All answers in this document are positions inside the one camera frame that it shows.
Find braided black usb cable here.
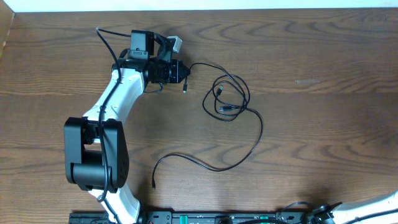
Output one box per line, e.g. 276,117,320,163
182,62,251,122

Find smooth black usb cable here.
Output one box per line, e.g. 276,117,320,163
151,107,264,189

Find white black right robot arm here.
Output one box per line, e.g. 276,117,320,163
305,191,397,224

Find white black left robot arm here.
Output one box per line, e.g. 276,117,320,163
64,30,190,223

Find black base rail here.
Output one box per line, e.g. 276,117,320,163
68,211,311,224

